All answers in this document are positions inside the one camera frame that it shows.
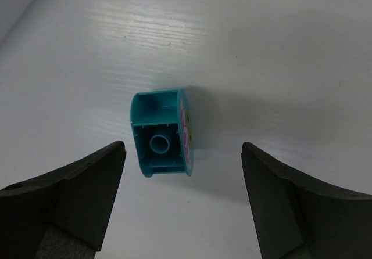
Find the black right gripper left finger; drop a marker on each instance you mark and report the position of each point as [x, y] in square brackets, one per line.
[65, 212]

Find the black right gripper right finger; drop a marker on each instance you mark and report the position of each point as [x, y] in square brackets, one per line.
[296, 215]

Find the teal lego brick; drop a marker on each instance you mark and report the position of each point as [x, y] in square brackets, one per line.
[161, 125]

